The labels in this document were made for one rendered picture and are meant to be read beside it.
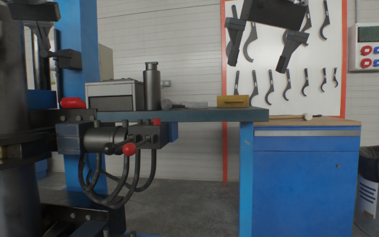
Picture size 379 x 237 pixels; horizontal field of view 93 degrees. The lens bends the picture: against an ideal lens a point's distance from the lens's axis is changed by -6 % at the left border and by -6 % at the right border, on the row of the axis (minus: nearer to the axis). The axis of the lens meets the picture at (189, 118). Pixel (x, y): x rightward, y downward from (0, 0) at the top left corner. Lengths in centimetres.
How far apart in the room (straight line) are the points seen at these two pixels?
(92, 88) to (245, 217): 94
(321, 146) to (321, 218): 52
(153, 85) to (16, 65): 53
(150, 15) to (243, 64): 141
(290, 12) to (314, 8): 246
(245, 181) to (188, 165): 181
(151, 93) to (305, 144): 110
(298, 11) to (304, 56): 226
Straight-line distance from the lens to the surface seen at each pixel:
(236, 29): 47
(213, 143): 262
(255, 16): 47
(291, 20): 51
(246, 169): 98
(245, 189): 102
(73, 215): 115
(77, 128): 81
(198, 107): 87
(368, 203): 212
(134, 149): 53
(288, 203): 162
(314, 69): 278
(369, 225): 219
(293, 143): 148
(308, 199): 165
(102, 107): 91
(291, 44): 53
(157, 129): 67
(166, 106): 78
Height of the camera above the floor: 110
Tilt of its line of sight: 5 degrees down
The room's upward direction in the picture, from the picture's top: 1 degrees counter-clockwise
